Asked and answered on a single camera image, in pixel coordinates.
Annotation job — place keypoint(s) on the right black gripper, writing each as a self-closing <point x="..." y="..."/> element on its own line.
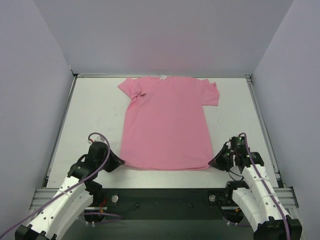
<point x="219" y="160"/>

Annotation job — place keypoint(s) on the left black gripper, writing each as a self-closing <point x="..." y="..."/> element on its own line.
<point x="113" y="161"/>

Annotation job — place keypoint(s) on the pink t-shirt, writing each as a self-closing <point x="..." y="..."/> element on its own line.
<point x="167" y="129"/>

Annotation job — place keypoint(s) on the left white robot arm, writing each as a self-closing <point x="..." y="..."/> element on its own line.
<point x="76" y="193"/>

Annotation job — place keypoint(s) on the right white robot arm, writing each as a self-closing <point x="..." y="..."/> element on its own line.
<point x="254" y="194"/>

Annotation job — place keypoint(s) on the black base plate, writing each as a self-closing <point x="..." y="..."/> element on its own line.
<point x="162" y="204"/>

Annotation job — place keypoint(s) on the aluminium frame rail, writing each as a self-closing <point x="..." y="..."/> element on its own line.
<point x="96" y="104"/>

